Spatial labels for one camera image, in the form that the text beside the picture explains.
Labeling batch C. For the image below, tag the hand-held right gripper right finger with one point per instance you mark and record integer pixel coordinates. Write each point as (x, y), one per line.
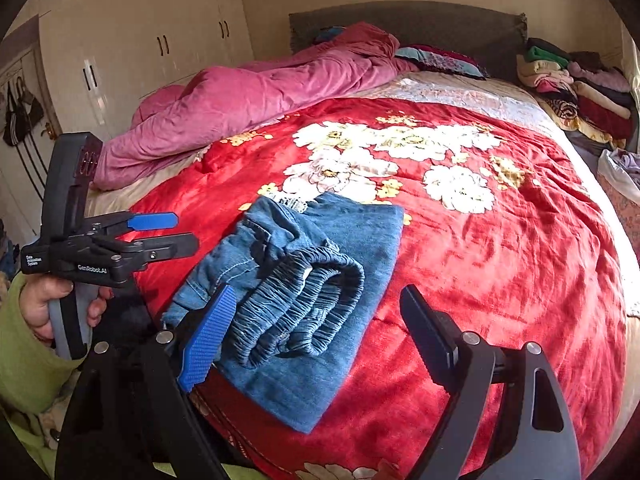
(430, 330)

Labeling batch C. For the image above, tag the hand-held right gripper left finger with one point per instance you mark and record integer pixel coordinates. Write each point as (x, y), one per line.
(210, 340)

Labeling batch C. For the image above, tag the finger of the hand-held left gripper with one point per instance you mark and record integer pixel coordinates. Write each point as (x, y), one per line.
(170, 246)
(150, 221)

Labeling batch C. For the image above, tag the blue denim pants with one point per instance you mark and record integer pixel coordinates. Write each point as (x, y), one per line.
(330, 360)

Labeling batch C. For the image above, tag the person's left forearm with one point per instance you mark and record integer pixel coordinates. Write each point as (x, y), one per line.
(25, 365)

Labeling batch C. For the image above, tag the person's left hand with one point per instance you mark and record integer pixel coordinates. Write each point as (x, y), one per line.
(37, 305)

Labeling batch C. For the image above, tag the white door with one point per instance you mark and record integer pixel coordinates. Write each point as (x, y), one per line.
(20, 185)

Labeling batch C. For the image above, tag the red floral blanket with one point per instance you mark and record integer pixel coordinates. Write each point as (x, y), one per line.
(500, 260)

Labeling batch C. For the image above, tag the black striped hanging bag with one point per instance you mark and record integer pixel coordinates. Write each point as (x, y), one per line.
(15, 125)

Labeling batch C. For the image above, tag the dark hanging bag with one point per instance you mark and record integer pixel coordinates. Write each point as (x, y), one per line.
(34, 107)

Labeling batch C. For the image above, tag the pink quilt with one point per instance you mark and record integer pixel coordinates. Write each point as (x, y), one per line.
(250, 95)

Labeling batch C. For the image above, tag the cream wardrobe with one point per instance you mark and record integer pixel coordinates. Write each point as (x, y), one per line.
(150, 35)

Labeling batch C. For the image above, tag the person's green garment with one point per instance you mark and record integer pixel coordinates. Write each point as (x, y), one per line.
(30, 460)

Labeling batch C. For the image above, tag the teal patterned pillow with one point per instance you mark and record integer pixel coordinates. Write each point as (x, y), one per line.
(450, 67)

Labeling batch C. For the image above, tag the stack of folded clothes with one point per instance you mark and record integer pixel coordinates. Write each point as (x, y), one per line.
(585, 90)

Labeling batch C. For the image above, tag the dark grey headboard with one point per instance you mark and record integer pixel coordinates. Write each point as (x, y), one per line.
(450, 25)

